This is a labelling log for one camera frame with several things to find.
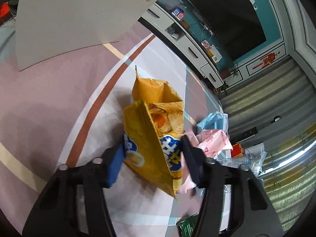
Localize green foil tea bag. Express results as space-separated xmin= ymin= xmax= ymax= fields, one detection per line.
xmin=176 ymin=213 xmax=199 ymax=237

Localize light blue mesh cloth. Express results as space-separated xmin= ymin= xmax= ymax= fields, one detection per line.
xmin=197 ymin=112 xmax=228 ymax=133

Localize pink printed wrapper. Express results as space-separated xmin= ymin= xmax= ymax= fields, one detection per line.
xmin=177 ymin=129 xmax=233 ymax=194

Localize red chinese knot decoration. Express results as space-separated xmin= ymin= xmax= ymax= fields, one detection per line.
xmin=253 ymin=52 xmax=280 ymax=70

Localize red orange carton box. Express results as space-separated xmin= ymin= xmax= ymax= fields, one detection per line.
xmin=231 ymin=143 xmax=244 ymax=158

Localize white tv cabinet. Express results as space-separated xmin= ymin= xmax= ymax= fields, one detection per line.
xmin=142 ymin=4 xmax=224 ymax=88

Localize potted plant by cabinet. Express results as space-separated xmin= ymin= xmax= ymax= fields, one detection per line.
xmin=219 ymin=61 xmax=239 ymax=79

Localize yellow chip bag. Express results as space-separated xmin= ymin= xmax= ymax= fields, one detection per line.
xmin=123 ymin=76 xmax=184 ymax=197

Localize large black television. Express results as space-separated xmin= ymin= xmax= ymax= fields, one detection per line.
xmin=188 ymin=0 xmax=266 ymax=60

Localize white storage box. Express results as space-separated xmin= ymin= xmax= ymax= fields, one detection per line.
xmin=16 ymin=0 xmax=157 ymax=70

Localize clear printed zip bag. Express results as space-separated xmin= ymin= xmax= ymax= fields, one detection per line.
xmin=216 ymin=151 xmax=267 ymax=177

